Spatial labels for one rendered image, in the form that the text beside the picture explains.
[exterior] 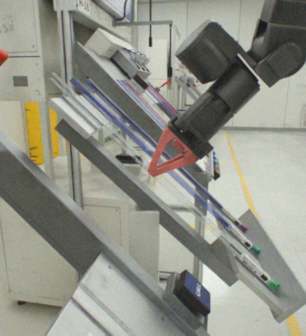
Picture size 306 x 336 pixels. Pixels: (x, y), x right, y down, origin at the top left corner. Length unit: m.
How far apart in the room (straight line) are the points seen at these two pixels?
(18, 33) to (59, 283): 1.07
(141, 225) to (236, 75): 0.33
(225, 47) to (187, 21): 7.47
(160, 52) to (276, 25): 4.32
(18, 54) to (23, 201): 0.95
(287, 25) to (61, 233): 0.39
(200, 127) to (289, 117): 7.58
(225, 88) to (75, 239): 0.29
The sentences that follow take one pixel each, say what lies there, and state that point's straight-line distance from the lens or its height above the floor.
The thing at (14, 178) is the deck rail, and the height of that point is 0.94.
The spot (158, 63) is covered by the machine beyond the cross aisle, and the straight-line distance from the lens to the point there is 4.72.
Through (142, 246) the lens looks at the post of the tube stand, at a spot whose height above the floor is 0.75.
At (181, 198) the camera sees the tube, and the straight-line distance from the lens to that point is 0.49.
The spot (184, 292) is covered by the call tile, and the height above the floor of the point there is 0.80.
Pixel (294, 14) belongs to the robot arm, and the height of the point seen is 1.14.
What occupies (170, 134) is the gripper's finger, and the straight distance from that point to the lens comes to 0.44.
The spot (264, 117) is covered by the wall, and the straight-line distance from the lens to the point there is 7.89.
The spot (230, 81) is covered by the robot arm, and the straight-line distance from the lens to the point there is 0.45.
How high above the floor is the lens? 1.06
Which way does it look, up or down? 15 degrees down
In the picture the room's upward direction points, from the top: straight up
